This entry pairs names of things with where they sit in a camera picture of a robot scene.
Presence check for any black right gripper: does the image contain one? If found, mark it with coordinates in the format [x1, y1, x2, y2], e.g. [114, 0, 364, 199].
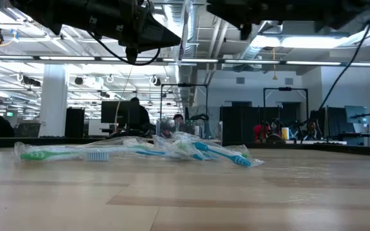
[206, 0, 271, 41]

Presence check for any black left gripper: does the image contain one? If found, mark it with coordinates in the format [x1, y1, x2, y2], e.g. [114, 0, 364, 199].
[118, 0, 182, 64]

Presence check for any black monitor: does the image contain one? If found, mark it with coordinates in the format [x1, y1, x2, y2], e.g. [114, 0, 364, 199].
[100, 100, 140, 124]

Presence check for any black partition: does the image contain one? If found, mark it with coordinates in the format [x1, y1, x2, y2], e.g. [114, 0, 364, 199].
[220, 102, 301, 145]
[310, 107, 345, 142]

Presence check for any black cabinet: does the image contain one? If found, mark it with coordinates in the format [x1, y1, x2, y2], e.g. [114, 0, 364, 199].
[64, 107, 85, 139]

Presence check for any white pillar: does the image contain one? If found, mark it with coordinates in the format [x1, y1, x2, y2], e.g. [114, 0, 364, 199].
[39, 64, 69, 138]

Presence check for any red object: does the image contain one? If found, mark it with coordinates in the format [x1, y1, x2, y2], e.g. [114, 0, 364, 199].
[253, 124, 271, 142]

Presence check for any dark laptop screen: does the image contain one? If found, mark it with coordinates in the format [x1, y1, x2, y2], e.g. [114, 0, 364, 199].
[14, 123, 41, 138]

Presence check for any grey-blue monitor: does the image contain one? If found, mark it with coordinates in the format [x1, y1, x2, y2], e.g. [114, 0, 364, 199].
[344, 105, 368, 134]

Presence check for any silver ceiling duct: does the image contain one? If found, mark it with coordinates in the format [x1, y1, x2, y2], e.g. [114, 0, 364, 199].
[164, 0, 205, 58]

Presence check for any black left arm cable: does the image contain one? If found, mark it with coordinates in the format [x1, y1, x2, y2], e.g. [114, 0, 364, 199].
[87, 30, 162, 67]

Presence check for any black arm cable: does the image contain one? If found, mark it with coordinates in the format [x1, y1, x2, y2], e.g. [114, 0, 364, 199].
[319, 0, 370, 110]
[87, 30, 162, 67]

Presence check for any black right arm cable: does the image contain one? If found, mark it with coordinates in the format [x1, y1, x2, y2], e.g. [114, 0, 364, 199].
[319, 0, 370, 110]

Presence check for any black aluminium table frame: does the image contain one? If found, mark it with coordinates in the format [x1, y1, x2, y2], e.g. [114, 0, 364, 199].
[0, 136, 370, 158]

